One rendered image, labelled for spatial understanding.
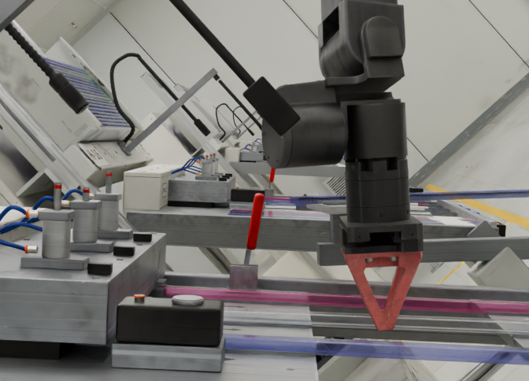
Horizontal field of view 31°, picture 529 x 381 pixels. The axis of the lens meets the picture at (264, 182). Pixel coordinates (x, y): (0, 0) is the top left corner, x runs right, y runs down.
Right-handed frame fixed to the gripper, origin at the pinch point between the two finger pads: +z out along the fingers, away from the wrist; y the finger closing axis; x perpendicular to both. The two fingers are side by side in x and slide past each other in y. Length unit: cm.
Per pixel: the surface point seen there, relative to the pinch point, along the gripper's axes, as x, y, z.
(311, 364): -7.1, 14.6, 0.1
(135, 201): -39, -116, -4
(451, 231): 23, -96, 4
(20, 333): -28.5, 16.6, -3.9
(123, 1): -137, -763, -134
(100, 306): -22.4, 16.6, -5.6
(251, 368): -11.6, 16.4, -0.3
